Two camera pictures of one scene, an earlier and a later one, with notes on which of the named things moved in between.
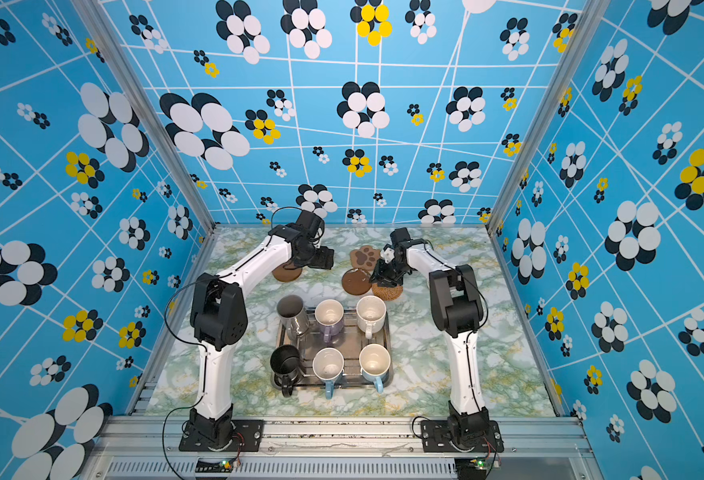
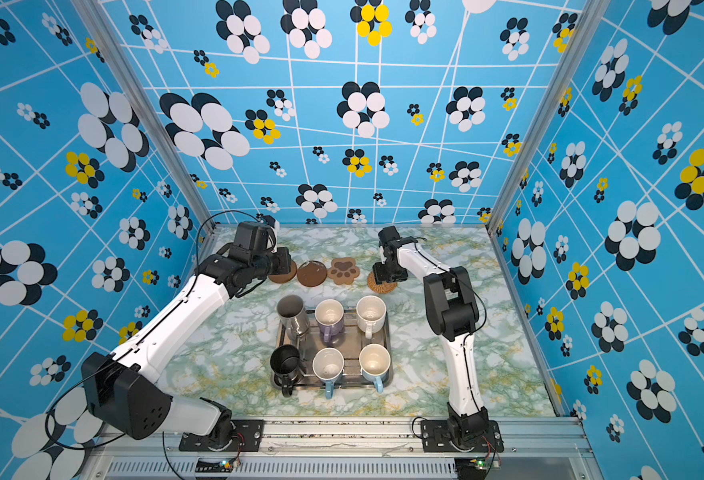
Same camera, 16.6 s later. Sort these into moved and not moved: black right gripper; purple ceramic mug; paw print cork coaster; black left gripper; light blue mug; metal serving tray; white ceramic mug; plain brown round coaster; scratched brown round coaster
Moved: paw print cork coaster; scratched brown round coaster; black left gripper
Not moved: purple ceramic mug; metal serving tray; black right gripper; plain brown round coaster; white ceramic mug; light blue mug
